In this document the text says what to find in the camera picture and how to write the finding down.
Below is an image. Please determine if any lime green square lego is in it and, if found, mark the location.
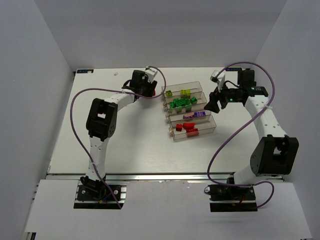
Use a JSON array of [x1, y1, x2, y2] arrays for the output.
[[165, 90, 173, 98]]

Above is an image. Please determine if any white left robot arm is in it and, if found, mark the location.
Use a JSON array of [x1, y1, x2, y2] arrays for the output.
[[80, 66, 217, 199]]

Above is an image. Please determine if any green eight-stud lego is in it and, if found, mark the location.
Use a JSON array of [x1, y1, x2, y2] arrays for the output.
[[169, 101, 177, 109]]

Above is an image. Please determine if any blue label sticker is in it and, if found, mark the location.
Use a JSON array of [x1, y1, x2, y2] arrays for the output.
[[225, 67, 243, 72], [76, 69, 94, 74]]

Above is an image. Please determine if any green curved slope lego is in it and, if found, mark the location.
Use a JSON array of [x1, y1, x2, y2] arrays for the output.
[[185, 105, 192, 112]]

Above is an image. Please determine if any clear bin nearest front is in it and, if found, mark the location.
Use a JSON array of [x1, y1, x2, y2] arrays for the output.
[[168, 120, 217, 141]]

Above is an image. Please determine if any lime green long lego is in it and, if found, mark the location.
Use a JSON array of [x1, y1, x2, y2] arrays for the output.
[[180, 89, 191, 99]]

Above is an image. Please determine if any red small square lego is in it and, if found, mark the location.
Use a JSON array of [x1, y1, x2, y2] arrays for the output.
[[175, 124, 183, 132]]

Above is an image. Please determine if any aluminium table edge rail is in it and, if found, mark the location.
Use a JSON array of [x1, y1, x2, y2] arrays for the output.
[[46, 172, 283, 182]]

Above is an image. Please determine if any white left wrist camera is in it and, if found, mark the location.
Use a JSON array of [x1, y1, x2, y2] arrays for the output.
[[144, 66, 158, 83]]

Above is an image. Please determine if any purple eight-stud lego brick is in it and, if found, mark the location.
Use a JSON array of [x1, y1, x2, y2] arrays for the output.
[[194, 111, 206, 118]]

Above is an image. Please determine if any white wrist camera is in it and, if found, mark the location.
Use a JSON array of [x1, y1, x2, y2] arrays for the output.
[[144, 66, 158, 83], [210, 70, 226, 92]]

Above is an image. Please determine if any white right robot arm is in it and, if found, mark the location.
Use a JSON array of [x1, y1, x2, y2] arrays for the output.
[[204, 69, 299, 187]]

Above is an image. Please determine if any blue label sticker right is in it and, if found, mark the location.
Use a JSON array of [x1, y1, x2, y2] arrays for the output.
[[225, 67, 243, 72]]

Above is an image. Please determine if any red long lego brick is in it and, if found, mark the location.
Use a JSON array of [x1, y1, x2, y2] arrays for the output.
[[186, 128, 199, 137]]

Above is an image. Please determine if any green lego with slope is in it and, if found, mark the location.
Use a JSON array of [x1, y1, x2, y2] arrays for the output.
[[173, 98, 190, 107]]

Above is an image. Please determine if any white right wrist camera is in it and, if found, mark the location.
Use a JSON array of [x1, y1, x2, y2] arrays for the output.
[[210, 70, 226, 92]]

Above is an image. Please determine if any clear bin farthest back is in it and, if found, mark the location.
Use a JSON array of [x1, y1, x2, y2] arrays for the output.
[[163, 81, 203, 99]]

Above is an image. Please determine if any clear bin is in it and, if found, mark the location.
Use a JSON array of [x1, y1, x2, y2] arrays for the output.
[[163, 81, 203, 99], [164, 109, 214, 124], [168, 120, 217, 141], [162, 92, 207, 115]]

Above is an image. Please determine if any purple lego piece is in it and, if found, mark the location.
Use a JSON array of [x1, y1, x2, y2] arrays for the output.
[[183, 112, 194, 119]]

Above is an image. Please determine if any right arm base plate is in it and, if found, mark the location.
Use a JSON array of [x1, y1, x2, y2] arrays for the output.
[[203, 184, 258, 213]]

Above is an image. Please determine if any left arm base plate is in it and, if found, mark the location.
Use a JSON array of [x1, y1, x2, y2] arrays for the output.
[[73, 183, 127, 210]]

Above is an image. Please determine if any green tall lego block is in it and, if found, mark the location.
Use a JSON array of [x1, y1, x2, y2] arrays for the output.
[[190, 97, 198, 105]]

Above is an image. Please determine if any blue label sticker left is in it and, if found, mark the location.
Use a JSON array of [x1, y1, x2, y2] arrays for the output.
[[76, 69, 94, 74]]

